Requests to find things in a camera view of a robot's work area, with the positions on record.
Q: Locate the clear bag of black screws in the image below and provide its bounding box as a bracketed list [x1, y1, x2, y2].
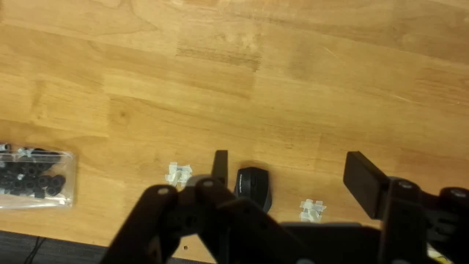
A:
[0, 142, 78, 211]

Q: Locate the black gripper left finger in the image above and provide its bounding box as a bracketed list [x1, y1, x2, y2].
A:
[100, 150, 314, 264]

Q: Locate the black floor cable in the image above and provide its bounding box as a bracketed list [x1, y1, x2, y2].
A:
[23, 236, 49, 264]

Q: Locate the white plastic marker piece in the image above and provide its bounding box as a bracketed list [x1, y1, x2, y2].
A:
[165, 160, 195, 191]
[298, 198, 329, 225]

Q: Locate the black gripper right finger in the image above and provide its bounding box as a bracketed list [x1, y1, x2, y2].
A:
[342, 150, 469, 264]

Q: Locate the small black block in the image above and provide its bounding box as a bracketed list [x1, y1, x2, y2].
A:
[234, 166, 275, 214]

